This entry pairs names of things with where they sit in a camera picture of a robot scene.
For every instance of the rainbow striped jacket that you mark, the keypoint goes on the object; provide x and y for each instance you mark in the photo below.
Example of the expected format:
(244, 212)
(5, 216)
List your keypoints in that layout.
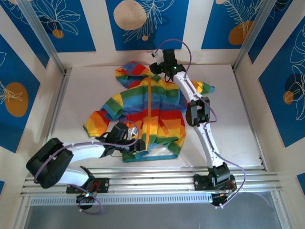
(162, 114)

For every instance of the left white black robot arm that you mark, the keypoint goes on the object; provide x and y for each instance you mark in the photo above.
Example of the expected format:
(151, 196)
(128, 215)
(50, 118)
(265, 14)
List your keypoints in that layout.
(83, 151)

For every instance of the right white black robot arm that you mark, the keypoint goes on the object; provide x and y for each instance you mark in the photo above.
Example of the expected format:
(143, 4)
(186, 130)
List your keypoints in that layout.
(202, 119)

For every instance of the left black controller board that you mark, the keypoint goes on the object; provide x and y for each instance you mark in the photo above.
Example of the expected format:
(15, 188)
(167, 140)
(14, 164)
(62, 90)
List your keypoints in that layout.
(85, 198)

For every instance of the black controller board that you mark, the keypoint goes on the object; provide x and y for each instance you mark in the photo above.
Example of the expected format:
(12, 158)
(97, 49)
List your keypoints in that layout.
(85, 198)
(219, 199)

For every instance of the grey metal sheet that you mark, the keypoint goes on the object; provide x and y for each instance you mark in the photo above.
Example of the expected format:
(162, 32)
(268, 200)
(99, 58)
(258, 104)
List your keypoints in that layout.
(152, 218)

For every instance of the right black controller board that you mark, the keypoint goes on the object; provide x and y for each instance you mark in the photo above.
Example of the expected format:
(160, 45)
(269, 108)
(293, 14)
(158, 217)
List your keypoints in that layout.
(219, 199)

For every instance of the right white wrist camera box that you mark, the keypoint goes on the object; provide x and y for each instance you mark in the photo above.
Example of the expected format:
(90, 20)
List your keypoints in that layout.
(157, 56)

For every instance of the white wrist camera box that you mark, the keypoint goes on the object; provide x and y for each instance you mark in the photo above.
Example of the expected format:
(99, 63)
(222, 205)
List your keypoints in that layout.
(132, 133)
(157, 56)

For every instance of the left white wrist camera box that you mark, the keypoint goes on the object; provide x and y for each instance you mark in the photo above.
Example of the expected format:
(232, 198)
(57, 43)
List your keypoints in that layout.
(132, 133)

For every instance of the aluminium mounting rail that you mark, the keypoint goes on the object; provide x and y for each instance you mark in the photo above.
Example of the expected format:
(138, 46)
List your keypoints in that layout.
(152, 181)

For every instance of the blue floral wall panel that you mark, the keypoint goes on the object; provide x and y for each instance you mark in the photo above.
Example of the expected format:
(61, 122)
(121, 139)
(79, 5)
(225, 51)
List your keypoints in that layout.
(138, 23)
(221, 23)
(71, 23)
(14, 95)
(283, 90)

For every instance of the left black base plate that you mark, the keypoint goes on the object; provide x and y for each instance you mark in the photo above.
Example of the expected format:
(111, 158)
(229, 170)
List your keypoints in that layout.
(102, 184)

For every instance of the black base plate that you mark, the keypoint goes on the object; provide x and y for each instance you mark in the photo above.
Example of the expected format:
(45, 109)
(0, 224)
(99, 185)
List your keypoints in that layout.
(201, 182)
(102, 184)

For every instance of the aluminium side rail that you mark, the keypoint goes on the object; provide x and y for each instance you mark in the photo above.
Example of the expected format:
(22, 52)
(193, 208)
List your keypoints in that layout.
(60, 100)
(247, 107)

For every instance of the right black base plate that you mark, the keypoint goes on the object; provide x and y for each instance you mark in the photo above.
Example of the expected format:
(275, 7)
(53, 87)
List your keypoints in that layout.
(201, 182)

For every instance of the aluminium frame post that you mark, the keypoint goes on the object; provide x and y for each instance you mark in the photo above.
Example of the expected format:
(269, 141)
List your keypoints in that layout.
(257, 31)
(40, 33)

